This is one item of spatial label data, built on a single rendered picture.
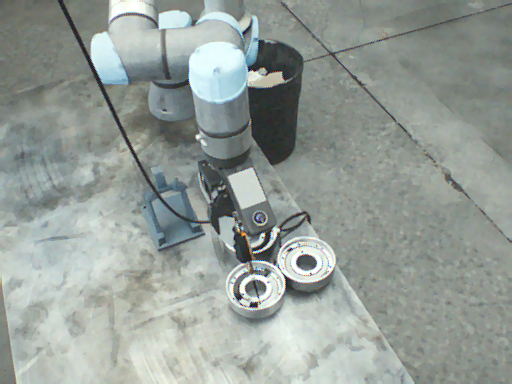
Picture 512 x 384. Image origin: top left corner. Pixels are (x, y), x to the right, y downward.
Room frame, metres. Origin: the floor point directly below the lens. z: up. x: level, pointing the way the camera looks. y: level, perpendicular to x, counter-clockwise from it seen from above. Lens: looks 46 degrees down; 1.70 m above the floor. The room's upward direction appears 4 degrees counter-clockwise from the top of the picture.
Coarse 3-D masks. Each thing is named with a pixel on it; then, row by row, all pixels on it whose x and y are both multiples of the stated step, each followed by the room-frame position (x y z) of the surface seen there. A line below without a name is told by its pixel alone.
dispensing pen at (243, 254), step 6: (234, 216) 0.66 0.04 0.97; (240, 228) 0.65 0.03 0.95; (234, 234) 0.64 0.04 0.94; (240, 234) 0.64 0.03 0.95; (240, 240) 0.62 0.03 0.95; (246, 240) 0.63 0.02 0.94; (234, 246) 0.64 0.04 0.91; (240, 246) 0.62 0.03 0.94; (246, 246) 0.62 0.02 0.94; (240, 252) 0.61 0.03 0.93; (246, 252) 0.61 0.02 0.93; (240, 258) 0.61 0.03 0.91; (246, 258) 0.61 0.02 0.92; (246, 264) 0.61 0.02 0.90; (252, 264) 0.61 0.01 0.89; (252, 270) 0.61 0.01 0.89; (252, 276) 0.60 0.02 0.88; (252, 282) 0.60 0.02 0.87; (258, 294) 0.59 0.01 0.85
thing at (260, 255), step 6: (264, 234) 0.73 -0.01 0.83; (276, 234) 0.72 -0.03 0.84; (258, 240) 0.72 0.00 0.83; (270, 240) 0.72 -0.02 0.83; (276, 240) 0.72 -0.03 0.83; (228, 246) 0.70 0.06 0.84; (252, 246) 0.71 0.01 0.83; (270, 246) 0.70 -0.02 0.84; (228, 252) 0.70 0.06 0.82; (234, 252) 0.69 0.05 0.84; (258, 252) 0.68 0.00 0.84; (264, 252) 0.69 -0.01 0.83; (270, 252) 0.70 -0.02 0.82; (234, 258) 0.69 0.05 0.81; (258, 258) 0.68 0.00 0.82; (264, 258) 0.69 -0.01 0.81
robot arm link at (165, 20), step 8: (160, 16) 1.24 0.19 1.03; (168, 16) 1.23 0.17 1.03; (176, 16) 1.23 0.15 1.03; (184, 16) 1.22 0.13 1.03; (160, 24) 1.21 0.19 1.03; (168, 24) 1.20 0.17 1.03; (176, 24) 1.19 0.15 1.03; (184, 24) 1.19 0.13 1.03; (192, 24) 1.21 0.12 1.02; (168, 80) 1.15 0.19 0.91; (176, 80) 1.15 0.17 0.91; (184, 80) 1.16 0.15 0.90
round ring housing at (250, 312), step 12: (240, 264) 0.66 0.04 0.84; (264, 264) 0.66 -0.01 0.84; (228, 276) 0.63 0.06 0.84; (276, 276) 0.63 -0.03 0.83; (228, 288) 0.61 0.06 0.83; (240, 288) 0.61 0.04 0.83; (252, 288) 0.63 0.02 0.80; (264, 288) 0.62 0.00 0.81; (228, 300) 0.59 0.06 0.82; (252, 300) 0.59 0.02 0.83; (264, 300) 0.59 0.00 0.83; (276, 300) 0.57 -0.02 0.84; (240, 312) 0.57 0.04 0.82; (252, 312) 0.56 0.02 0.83; (264, 312) 0.56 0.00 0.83
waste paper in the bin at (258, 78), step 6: (252, 72) 2.02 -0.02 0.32; (258, 72) 2.04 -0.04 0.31; (264, 72) 2.04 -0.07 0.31; (276, 72) 1.94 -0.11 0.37; (252, 78) 1.99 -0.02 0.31; (258, 78) 1.99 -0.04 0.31; (264, 78) 1.92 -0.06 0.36; (270, 78) 1.92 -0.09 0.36; (276, 78) 1.92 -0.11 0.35; (282, 78) 1.93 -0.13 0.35; (252, 84) 1.90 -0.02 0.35; (258, 84) 1.90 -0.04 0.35; (264, 84) 1.90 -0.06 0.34; (270, 84) 1.90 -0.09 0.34
